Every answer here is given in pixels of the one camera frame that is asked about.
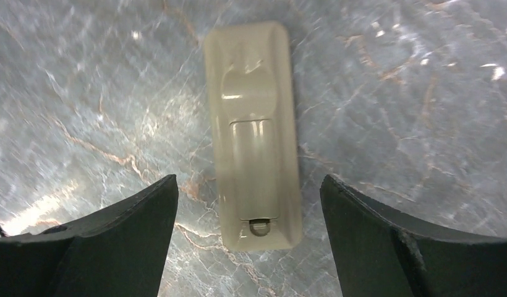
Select beige remote control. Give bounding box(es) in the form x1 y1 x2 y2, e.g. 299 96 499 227
204 21 303 251

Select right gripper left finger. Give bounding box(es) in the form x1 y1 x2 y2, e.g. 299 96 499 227
0 174 179 296

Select beige battery cover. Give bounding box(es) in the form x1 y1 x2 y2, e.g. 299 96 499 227
230 119 279 221

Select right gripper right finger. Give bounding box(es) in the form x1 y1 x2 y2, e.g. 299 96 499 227
320 175 507 296

